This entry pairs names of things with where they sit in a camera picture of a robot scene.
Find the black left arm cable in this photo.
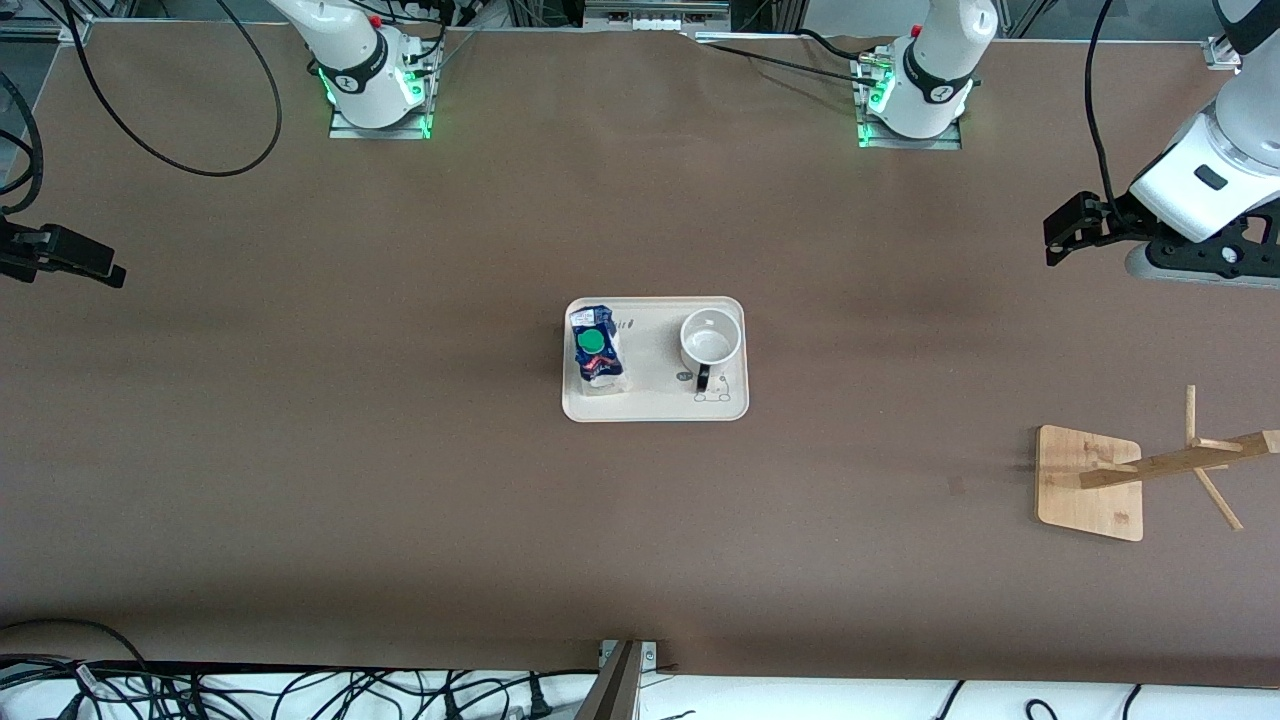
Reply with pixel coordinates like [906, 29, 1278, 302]
[1083, 0, 1117, 216]

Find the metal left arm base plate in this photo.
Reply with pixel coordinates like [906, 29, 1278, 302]
[855, 50, 964, 151]

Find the cream rabbit print tray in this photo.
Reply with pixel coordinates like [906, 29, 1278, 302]
[562, 296, 750, 423]

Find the white smiley mug black handle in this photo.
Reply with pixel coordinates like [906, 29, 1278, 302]
[680, 308, 743, 394]

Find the wooden cup rack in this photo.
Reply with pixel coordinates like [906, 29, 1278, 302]
[1035, 385, 1280, 543]

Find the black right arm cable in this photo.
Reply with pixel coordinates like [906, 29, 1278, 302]
[0, 0, 284, 216]

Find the black floor cable loop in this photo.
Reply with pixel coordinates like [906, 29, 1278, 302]
[0, 618, 153, 720]

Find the grey metal post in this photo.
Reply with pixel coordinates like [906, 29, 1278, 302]
[575, 640, 646, 720]

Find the small metal post bracket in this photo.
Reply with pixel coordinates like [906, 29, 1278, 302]
[598, 640, 659, 673]

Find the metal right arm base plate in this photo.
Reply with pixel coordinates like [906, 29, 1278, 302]
[328, 50, 434, 141]

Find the white power strip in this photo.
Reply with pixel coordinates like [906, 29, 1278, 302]
[583, 0, 733, 33]

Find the black base power cable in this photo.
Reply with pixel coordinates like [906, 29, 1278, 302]
[685, 35, 886, 93]
[400, 0, 473, 77]
[795, 28, 883, 67]

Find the black floor cable tangle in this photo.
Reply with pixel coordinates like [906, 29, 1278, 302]
[0, 655, 271, 720]

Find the blue milk carton green cap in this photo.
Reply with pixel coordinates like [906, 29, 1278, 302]
[568, 305, 628, 397]

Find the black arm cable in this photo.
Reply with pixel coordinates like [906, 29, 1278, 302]
[0, 0, 284, 216]
[1083, 0, 1117, 216]

